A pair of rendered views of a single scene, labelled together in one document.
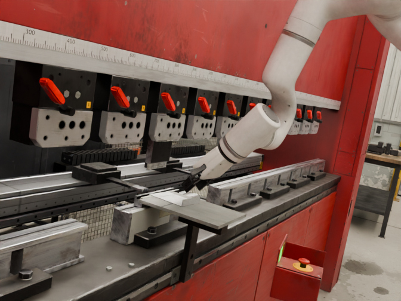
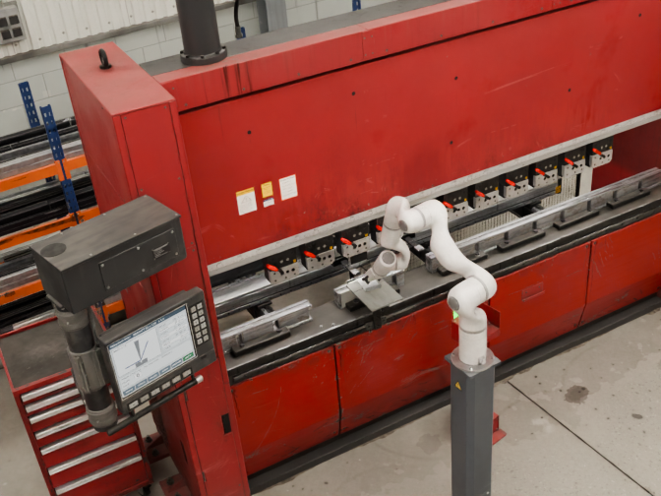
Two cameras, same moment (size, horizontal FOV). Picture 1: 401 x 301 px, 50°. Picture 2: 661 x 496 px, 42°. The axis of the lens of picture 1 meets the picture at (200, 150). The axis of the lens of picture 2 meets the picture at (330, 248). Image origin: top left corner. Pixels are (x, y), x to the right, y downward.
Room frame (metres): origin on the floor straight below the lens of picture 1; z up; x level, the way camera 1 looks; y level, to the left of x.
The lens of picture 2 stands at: (-1.74, -1.92, 3.50)
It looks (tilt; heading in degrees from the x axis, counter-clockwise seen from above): 32 degrees down; 36
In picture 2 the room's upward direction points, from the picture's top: 5 degrees counter-clockwise
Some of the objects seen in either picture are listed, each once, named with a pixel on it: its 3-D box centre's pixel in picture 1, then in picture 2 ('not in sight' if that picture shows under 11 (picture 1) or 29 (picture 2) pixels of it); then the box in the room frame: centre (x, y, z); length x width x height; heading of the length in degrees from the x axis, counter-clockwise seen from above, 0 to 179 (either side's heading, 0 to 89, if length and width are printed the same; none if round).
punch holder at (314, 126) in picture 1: (309, 119); (597, 150); (2.69, -0.63, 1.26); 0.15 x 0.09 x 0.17; 151
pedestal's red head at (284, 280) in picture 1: (299, 269); (475, 323); (1.52, -0.43, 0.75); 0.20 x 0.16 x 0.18; 163
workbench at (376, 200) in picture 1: (374, 161); not in sight; (5.69, -2.28, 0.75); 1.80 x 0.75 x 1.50; 155
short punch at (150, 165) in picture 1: (159, 153); (357, 257); (1.30, 0.12, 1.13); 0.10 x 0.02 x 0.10; 151
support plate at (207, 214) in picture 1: (193, 208); (374, 291); (1.23, -0.01, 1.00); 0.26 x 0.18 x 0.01; 61
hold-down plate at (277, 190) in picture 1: (275, 190); (520, 239); (2.16, -0.41, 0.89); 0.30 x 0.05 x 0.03; 151
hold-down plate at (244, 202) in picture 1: (243, 203); (462, 263); (1.81, -0.22, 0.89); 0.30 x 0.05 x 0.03; 151
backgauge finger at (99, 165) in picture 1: (114, 177); (344, 261); (1.39, 0.26, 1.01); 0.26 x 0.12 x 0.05; 61
